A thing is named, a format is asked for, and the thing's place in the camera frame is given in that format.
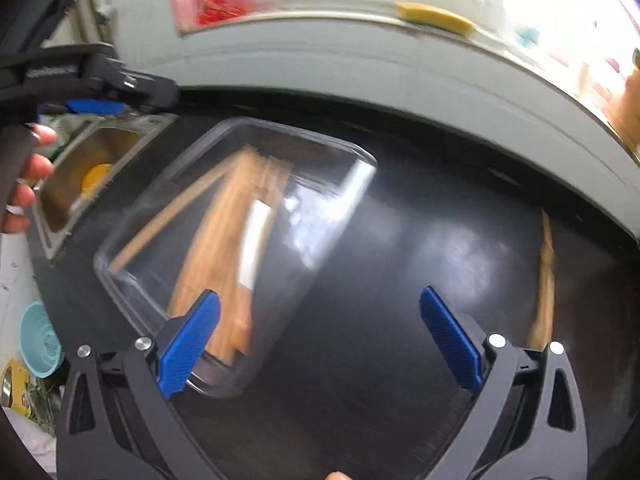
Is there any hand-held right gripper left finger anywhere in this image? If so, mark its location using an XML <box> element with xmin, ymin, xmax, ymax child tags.
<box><xmin>56</xmin><ymin>290</ymin><xmax>227</xmax><ymax>480</ymax></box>

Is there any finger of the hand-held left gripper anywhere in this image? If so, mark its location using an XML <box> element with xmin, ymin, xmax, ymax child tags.
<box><xmin>107</xmin><ymin>60</ymin><xmax>179</xmax><ymax>112</ymax></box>
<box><xmin>42</xmin><ymin>99</ymin><xmax>128</xmax><ymax>117</ymax></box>

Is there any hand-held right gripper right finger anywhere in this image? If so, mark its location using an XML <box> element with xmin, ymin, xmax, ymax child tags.
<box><xmin>419</xmin><ymin>285</ymin><xmax>590</xmax><ymax>480</ymax></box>

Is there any wooden chopstick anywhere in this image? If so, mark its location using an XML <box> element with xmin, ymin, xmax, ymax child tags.
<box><xmin>541</xmin><ymin>209</ymin><xmax>555</xmax><ymax>281</ymax></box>
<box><xmin>531</xmin><ymin>247</ymin><xmax>557</xmax><ymax>352</ymax></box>

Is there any pile of wooden chopsticks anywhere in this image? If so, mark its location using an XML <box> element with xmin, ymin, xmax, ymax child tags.
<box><xmin>110</xmin><ymin>145</ymin><xmax>293</xmax><ymax>366</ymax></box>

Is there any white plastic utensil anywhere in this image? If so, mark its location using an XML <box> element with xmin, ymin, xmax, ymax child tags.
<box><xmin>240</xmin><ymin>199</ymin><xmax>273</xmax><ymax>288</ymax></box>

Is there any clear plastic container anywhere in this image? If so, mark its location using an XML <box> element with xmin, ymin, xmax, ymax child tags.
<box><xmin>94</xmin><ymin>116</ymin><xmax>379</xmax><ymax>402</ymax></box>

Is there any person's left hand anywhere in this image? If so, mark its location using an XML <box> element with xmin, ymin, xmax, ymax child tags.
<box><xmin>0</xmin><ymin>124</ymin><xmax>58</xmax><ymax>236</ymax></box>

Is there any yellow round item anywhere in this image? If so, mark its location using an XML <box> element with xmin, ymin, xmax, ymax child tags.
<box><xmin>79</xmin><ymin>162</ymin><xmax>114</xmax><ymax>199</ymax></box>

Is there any teal plastic colander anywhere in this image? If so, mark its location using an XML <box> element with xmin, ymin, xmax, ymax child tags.
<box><xmin>19</xmin><ymin>300</ymin><xmax>67</xmax><ymax>380</ymax></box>

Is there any yellow packet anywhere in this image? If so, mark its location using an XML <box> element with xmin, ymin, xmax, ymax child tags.
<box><xmin>0</xmin><ymin>359</ymin><xmax>33</xmax><ymax>417</ymax></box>

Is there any yellow sponge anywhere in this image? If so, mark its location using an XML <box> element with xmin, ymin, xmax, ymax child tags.
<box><xmin>396</xmin><ymin>2</ymin><xmax>477</xmax><ymax>37</ymax></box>

